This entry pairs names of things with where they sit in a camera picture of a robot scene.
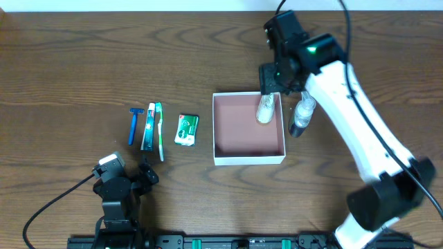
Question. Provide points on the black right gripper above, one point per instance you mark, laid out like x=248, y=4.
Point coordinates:
x=271, y=80

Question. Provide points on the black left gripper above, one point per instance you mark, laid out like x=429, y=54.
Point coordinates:
x=142, y=178

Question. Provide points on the green white toothpaste tube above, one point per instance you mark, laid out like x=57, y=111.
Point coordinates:
x=148, y=136

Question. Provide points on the clear bottle with dark base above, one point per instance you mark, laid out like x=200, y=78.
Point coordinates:
x=302, y=115

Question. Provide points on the white cream tube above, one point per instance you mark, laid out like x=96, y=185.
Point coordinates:
x=265, y=109

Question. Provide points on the blue disposable razor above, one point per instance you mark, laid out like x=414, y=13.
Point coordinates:
x=135, y=112

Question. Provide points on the green white toothbrush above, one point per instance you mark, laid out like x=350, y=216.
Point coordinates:
x=159, y=110

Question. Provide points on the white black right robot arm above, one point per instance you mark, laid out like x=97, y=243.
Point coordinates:
x=395, y=182

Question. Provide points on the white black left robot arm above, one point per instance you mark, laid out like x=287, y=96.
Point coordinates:
x=120, y=223

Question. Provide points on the green Dettol soap box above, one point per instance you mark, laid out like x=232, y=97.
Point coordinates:
x=186, y=130

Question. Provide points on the white box with pink interior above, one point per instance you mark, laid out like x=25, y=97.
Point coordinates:
x=238, y=138

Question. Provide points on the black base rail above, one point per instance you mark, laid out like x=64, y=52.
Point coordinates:
x=308, y=241

